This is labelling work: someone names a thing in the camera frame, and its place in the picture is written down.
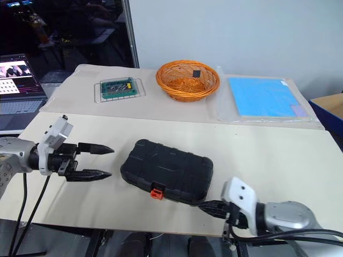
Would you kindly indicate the orange wicker basket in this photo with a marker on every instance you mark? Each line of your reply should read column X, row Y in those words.
column 174, row 92

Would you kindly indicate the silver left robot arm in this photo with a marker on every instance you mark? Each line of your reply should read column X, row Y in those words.
column 13, row 158

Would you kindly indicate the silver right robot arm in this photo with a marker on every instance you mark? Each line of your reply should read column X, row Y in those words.
column 289, row 215

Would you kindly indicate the blue cardboard box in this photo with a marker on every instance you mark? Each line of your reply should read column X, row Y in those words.
column 332, row 112

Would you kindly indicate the grey metal pole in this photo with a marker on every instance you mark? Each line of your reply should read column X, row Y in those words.
column 131, row 34

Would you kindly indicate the open laptop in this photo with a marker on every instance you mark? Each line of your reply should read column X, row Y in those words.
column 18, row 91

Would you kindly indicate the small black square tag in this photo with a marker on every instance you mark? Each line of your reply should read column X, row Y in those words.
column 196, row 74

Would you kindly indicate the black plastic tool case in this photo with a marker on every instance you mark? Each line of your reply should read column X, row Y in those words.
column 166, row 168

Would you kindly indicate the clear plastic sleeve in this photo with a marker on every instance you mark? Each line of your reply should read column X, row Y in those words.
column 223, row 112

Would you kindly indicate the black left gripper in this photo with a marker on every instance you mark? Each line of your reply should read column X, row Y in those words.
column 63, row 160

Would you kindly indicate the blue board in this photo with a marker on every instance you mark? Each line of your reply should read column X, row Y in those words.
column 262, row 97

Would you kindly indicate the black table frame bar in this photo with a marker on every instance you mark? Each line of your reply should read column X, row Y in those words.
column 95, row 245
column 239, row 250

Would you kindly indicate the green circuit board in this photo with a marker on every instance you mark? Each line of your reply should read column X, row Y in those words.
column 142, row 92
column 118, row 88

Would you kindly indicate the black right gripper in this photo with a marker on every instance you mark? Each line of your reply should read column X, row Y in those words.
column 234, row 214

